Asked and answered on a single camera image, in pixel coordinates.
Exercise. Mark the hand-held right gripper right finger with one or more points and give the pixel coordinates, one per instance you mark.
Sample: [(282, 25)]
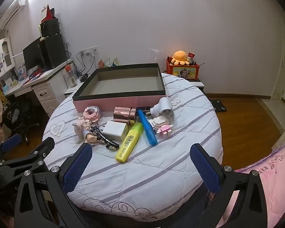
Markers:
[(205, 171)]

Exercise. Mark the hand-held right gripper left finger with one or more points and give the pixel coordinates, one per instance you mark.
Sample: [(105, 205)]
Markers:
[(77, 168)]

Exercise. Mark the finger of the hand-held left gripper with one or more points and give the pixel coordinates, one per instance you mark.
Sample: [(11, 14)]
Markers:
[(11, 143), (41, 147)]

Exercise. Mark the black hair clip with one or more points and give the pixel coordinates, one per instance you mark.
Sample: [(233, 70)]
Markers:
[(102, 137)]

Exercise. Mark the white charger plug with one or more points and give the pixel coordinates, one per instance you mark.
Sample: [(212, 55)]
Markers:
[(115, 130)]

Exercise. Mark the yellow highlighter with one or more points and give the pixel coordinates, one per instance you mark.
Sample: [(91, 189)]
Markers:
[(128, 144)]

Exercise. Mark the white and pink block toy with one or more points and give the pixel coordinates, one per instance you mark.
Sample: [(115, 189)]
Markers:
[(160, 125)]

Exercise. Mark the rose gold metal can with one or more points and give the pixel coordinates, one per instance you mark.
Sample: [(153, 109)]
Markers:
[(122, 115)]

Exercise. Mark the blue highlighter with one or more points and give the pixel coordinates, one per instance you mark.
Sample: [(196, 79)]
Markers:
[(147, 128)]

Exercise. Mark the white lamp socket adapter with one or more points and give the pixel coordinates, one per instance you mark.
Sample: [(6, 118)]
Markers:
[(163, 105)]

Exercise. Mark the pink box with black rim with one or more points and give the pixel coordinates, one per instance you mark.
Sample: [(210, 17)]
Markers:
[(123, 102)]

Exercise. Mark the black office chair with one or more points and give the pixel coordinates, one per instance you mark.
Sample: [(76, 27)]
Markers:
[(23, 114)]

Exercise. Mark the white desk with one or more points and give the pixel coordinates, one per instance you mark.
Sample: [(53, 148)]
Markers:
[(45, 92)]

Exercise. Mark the black floor scale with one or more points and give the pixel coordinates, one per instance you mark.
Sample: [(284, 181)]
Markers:
[(218, 105)]

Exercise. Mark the pink printed blanket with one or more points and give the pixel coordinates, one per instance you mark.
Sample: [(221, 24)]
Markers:
[(280, 182)]

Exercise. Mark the water bottle with orange cap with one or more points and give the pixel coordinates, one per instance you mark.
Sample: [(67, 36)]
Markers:
[(71, 76)]

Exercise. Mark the dark blue tin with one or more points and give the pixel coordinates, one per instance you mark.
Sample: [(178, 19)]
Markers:
[(144, 110)]

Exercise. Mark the low bedside cabinet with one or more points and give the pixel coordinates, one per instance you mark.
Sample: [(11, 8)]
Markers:
[(197, 83)]

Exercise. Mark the white glass door cabinet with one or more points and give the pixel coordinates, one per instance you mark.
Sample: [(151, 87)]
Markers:
[(2, 54)]

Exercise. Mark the black computer monitor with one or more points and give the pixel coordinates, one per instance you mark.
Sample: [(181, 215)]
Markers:
[(32, 55)]

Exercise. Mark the red storage crate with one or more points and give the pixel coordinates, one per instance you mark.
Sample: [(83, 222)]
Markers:
[(182, 71)]

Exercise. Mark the snack bags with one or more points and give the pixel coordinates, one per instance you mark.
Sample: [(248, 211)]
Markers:
[(108, 63)]

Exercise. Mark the red packet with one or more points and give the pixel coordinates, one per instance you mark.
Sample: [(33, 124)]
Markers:
[(191, 55)]

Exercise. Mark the orange octopus plush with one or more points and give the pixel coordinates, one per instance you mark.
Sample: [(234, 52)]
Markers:
[(179, 57)]

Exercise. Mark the small black box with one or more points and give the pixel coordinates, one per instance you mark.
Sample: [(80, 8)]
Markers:
[(49, 27)]

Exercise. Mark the white air conditioner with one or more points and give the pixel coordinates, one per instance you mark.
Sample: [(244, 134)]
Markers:
[(13, 11)]

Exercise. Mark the white wall socket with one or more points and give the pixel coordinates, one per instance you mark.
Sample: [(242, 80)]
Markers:
[(89, 51)]

